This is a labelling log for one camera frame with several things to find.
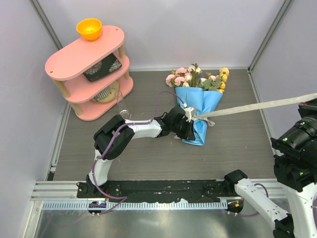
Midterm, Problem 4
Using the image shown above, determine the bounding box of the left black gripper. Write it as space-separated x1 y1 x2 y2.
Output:
171 118 196 141

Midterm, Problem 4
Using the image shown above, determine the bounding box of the beige printed ribbon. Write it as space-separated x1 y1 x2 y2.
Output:
192 93 317 126

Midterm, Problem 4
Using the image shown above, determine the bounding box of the blue wrapping paper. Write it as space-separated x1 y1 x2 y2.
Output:
175 87 223 146

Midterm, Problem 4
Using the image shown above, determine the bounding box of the flower bouquet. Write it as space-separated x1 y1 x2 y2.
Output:
165 63 230 93

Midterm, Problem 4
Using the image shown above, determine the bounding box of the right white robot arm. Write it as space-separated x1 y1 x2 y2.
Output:
223 99 317 238

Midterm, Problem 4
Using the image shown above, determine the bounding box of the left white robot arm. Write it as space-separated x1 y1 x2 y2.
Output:
82 106 196 198

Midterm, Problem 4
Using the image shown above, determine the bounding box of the clear glass vase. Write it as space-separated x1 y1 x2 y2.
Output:
115 91 131 119

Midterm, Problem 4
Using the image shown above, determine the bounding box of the pink three-tier shelf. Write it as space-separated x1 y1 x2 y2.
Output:
45 25 133 121

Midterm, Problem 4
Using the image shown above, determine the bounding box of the orange plastic bowl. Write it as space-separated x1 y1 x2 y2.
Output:
76 18 102 41

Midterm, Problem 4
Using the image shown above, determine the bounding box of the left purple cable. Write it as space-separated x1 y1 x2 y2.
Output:
89 91 187 215

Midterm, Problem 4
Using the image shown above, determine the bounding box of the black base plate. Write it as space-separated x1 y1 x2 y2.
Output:
76 179 238 203

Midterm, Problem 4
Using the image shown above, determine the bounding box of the slotted cable duct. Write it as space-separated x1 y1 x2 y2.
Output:
42 200 227 210

